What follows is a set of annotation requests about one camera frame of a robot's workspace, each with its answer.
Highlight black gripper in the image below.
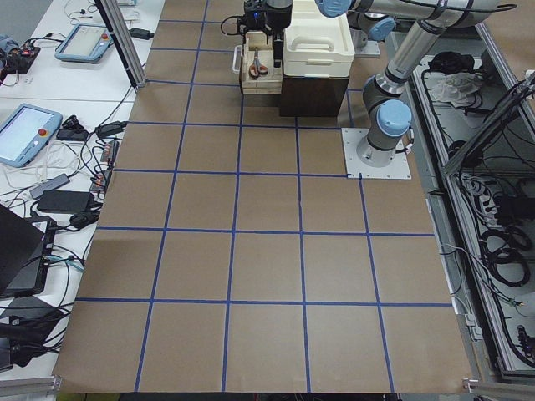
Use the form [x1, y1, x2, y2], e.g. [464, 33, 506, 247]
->
[263, 0, 293, 67]
[237, 0, 270, 43]

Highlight grey orange scissors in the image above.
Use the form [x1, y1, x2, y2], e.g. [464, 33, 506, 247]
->
[248, 48, 269, 79]

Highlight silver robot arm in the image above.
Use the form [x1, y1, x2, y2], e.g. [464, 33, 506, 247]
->
[232, 1, 395, 42]
[316, 1, 515, 153]

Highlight dark brown drawer cabinet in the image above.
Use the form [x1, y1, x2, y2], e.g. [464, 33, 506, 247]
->
[279, 75, 349, 117]

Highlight white plastic tray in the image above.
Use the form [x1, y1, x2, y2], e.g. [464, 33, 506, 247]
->
[283, 1, 354, 78]

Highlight black power adapter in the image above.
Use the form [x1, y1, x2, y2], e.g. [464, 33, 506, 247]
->
[129, 28, 155, 40]

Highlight far blue teach pendant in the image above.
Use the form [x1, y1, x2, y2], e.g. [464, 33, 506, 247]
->
[54, 23, 113, 63]

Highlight blue teach pendant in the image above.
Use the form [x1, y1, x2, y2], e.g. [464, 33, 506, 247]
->
[54, 23, 113, 63]
[1, 104, 63, 168]

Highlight crumpled white cloth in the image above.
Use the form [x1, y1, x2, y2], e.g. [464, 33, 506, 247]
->
[430, 72, 482, 108]

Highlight grey usb hub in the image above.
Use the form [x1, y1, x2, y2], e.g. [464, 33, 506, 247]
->
[29, 174, 70, 200]

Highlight near blue teach pendant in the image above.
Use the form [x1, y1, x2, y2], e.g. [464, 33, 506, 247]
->
[1, 104, 63, 168]

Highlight black power brick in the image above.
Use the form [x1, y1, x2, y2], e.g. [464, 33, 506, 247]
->
[37, 190, 94, 214]

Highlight black laptop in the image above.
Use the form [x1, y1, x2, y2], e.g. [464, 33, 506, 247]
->
[1, 206, 56, 298]

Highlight white drawer handle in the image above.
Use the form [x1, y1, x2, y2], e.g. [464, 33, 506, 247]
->
[232, 45, 242, 74]

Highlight aluminium frame post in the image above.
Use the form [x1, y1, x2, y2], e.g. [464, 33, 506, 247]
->
[94, 0, 145, 90]

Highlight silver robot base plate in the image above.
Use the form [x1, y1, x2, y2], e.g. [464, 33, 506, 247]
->
[341, 128, 411, 180]

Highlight right aluminium frame bar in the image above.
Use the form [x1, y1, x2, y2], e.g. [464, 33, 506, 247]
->
[442, 74, 534, 176]

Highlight coiled black cables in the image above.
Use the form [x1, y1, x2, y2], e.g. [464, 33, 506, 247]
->
[476, 227, 534, 289]

